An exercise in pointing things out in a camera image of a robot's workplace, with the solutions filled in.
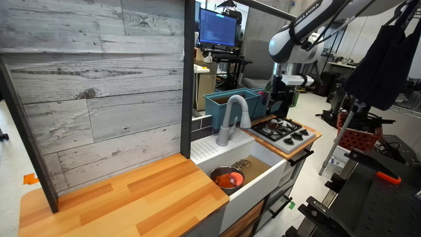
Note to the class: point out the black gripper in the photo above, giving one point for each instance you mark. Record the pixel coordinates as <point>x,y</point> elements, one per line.
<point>281,98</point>

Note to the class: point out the pink stuffed animal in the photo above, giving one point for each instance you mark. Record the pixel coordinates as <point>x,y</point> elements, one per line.
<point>238,179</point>

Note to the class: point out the orange stuffed animal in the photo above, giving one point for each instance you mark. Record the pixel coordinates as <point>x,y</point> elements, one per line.
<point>223,180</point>

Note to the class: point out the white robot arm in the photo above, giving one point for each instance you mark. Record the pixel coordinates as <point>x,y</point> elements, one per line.
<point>282,43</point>

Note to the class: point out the grey stove panel with knobs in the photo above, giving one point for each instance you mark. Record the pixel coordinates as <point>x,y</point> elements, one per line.
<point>292,142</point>

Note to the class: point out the black stove grate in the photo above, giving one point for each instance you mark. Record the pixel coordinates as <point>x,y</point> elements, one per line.
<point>288,126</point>

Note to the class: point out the white toy sink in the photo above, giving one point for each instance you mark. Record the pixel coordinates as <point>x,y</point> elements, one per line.
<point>263,168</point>

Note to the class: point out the steel pot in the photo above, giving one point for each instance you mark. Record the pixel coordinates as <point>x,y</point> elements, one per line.
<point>226,170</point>

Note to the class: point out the grey toy faucet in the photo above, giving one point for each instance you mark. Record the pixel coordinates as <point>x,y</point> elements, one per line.
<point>228,125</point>

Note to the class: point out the cardboard box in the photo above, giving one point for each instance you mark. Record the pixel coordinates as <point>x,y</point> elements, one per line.
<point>205,83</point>

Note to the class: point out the red crate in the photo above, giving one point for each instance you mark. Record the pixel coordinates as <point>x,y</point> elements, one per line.
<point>363,133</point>

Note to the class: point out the computer monitor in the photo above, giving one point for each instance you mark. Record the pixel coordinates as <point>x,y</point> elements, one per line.
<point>217,29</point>

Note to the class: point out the black hanging bag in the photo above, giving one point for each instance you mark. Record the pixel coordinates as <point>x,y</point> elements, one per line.
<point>384,71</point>

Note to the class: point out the black kitchen frame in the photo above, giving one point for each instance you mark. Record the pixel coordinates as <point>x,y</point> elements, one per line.
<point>186,131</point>

